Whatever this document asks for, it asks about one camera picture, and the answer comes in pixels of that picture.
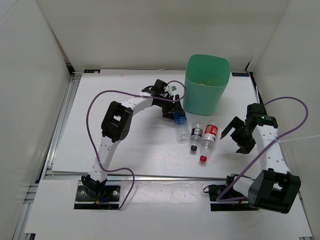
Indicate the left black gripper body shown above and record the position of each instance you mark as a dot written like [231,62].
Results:
[166,105]

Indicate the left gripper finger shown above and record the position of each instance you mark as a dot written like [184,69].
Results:
[168,115]
[177,104]

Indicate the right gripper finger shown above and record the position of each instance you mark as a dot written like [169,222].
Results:
[244,150]
[235,123]

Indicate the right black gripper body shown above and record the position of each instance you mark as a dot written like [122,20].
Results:
[242,136]

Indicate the blue label water bottle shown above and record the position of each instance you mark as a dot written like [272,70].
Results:
[181,127]

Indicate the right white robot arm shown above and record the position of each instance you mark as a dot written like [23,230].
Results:
[275,188]

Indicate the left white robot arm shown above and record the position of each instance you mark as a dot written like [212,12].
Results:
[116,125]

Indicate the green plastic bin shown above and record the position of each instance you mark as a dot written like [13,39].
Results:
[212,70]

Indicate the red label water bottle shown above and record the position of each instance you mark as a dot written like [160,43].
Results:
[208,139]

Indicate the black label water bottle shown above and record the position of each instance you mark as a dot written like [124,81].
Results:
[196,136]

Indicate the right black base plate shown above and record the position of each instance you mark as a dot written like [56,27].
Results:
[232,201]

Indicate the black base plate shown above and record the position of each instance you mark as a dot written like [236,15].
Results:
[232,201]
[112,195]

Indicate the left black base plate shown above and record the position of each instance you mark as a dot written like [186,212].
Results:
[112,195]

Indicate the aluminium frame rail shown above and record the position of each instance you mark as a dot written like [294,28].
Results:
[151,149]

